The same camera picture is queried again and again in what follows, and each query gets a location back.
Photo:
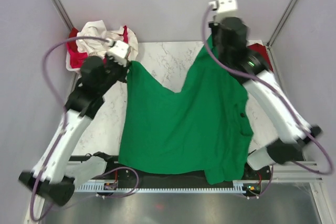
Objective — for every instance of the crumpled red shirt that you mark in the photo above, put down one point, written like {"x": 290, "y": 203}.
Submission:
{"x": 73, "y": 35}

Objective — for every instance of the green t shirt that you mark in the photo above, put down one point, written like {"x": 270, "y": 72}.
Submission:
{"x": 202, "y": 127}

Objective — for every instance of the right aluminium frame post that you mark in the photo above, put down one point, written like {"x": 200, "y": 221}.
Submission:
{"x": 286, "y": 14}

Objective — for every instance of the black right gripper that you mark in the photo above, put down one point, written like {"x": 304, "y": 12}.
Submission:
{"x": 215, "y": 27}

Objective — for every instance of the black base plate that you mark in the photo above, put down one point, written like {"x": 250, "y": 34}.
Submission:
{"x": 191, "y": 179}

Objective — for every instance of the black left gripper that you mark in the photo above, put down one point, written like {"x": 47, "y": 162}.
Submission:
{"x": 123, "y": 70}

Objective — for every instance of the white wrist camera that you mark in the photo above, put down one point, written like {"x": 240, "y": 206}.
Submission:
{"x": 224, "y": 8}
{"x": 118, "y": 52}

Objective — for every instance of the white laundry basket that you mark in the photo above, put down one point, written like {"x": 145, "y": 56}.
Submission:
{"x": 68, "y": 65}

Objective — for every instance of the crumpled pink shirt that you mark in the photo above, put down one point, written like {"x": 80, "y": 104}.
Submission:
{"x": 77, "y": 58}

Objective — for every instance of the folded dark red t shirt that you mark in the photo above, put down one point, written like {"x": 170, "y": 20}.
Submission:
{"x": 261, "y": 49}

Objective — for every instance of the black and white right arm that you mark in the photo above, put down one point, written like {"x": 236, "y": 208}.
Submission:
{"x": 294, "y": 133}

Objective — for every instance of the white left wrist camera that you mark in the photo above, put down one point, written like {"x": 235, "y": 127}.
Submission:
{"x": 118, "y": 52}

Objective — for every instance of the crumpled white shirt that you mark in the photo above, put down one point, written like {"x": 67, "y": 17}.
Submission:
{"x": 125, "y": 34}
{"x": 94, "y": 47}

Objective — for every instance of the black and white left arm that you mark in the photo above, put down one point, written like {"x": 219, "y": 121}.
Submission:
{"x": 52, "y": 178}

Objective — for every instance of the aluminium front rail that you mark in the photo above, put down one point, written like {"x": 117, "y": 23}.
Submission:
{"x": 292, "y": 173}

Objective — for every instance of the white slotted cable duct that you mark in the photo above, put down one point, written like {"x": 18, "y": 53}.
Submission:
{"x": 94, "y": 186}

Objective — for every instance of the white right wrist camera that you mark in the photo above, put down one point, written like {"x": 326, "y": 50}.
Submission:
{"x": 224, "y": 8}

